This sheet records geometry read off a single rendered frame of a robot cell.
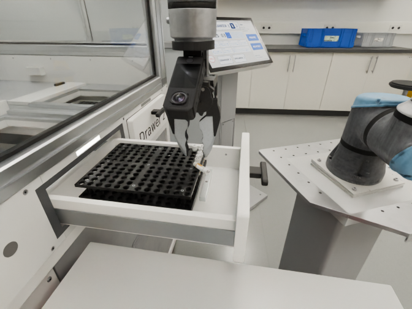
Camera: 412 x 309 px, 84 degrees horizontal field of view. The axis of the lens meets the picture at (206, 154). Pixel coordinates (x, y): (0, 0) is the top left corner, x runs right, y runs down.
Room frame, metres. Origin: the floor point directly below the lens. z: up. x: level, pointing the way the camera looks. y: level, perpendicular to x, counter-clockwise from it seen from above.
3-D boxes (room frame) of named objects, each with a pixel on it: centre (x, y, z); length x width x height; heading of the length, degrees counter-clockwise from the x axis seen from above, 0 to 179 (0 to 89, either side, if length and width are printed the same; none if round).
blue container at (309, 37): (3.48, -1.63, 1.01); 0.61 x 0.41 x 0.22; 85
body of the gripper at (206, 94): (0.43, 0.02, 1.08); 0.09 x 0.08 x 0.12; 171
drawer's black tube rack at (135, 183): (0.41, 0.12, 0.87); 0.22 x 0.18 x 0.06; 81
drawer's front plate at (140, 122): (0.74, 0.19, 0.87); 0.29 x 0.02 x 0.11; 171
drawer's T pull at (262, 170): (0.38, -0.10, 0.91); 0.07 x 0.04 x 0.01; 171
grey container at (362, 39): (3.50, -2.28, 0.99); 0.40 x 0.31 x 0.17; 85
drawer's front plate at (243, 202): (0.38, -0.08, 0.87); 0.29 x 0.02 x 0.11; 171
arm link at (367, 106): (0.56, -0.44, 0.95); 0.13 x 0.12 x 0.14; 0
